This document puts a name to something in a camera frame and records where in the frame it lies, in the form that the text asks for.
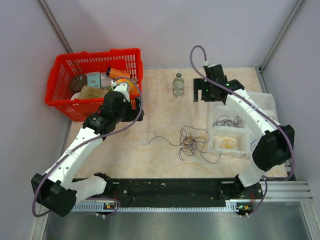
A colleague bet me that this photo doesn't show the teal small box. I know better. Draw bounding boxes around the teal small box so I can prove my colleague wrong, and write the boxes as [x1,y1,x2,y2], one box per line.
[86,71,101,89]

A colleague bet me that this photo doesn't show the orange cylinder tube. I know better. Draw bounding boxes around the orange cylinder tube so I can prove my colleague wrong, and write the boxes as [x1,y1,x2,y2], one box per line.
[106,67,132,79]

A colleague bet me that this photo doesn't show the multicolour cable pile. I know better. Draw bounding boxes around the multicolour cable pile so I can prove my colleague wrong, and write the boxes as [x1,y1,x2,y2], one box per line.
[148,124,222,165]

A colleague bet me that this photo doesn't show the brown round cookie pack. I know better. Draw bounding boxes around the brown round cookie pack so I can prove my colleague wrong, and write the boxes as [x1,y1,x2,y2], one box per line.
[69,74,88,93]

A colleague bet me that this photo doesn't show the grey white box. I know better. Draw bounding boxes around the grey white box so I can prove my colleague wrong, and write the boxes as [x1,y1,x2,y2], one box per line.
[100,72,113,89]

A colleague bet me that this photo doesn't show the dark cables in tray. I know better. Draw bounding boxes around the dark cables in tray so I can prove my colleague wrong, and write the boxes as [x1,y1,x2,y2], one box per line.
[212,114,245,128]

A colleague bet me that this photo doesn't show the red plastic basket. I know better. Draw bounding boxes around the red plastic basket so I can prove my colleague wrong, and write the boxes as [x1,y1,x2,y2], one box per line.
[44,48,143,122]

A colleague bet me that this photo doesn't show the clear glass bottle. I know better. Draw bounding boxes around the clear glass bottle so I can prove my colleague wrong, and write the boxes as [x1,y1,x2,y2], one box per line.
[172,72,185,98]

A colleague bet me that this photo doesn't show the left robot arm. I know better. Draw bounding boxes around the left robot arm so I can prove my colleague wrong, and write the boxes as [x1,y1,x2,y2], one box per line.
[31,90,144,218]

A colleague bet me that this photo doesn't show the brown cardboard box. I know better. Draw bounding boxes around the brown cardboard box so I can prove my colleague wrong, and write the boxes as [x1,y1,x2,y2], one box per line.
[77,85,109,99]

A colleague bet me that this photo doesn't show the orange striped sponge pack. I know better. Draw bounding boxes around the orange striped sponge pack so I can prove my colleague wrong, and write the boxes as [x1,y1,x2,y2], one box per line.
[129,80,139,95]

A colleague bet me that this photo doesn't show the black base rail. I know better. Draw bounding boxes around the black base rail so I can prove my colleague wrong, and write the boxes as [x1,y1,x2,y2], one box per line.
[93,178,263,208]

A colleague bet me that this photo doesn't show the yellow cable in tray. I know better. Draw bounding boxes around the yellow cable in tray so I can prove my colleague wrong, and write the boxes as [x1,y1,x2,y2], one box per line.
[217,136,240,149]

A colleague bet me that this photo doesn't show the blue cable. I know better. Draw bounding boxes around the blue cable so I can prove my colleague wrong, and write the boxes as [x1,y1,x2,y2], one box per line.
[249,139,260,153]

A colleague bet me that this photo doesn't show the white compartment tray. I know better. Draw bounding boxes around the white compartment tray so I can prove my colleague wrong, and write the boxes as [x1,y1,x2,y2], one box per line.
[207,90,278,159]

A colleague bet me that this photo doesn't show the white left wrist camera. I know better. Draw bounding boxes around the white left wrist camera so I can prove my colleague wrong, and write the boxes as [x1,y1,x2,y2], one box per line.
[111,79,132,99]

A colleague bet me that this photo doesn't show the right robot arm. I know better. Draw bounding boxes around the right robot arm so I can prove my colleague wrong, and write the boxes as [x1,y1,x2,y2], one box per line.
[193,61,295,198]

